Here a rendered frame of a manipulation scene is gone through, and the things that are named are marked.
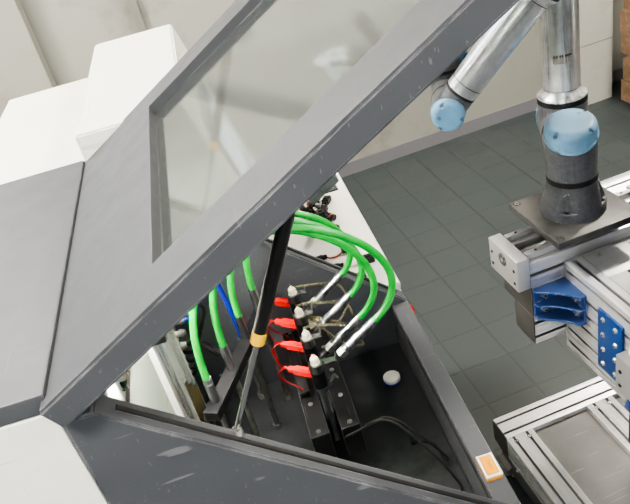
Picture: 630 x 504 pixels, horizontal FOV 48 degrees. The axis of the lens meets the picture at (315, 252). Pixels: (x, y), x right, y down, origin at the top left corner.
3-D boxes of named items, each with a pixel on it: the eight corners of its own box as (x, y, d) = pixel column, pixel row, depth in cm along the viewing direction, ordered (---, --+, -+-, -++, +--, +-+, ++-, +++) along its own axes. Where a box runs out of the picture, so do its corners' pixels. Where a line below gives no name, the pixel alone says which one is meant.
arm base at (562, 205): (581, 184, 180) (580, 149, 175) (620, 210, 168) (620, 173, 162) (528, 204, 178) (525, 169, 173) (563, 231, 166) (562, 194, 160)
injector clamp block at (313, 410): (373, 473, 147) (359, 422, 139) (327, 488, 146) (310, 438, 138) (335, 367, 175) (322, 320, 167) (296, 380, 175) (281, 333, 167)
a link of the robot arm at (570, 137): (548, 187, 164) (545, 134, 157) (541, 160, 175) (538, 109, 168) (603, 180, 161) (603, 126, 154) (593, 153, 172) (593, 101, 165)
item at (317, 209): (349, 234, 196) (345, 217, 193) (312, 245, 196) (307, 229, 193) (330, 198, 215) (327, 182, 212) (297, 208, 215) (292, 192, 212)
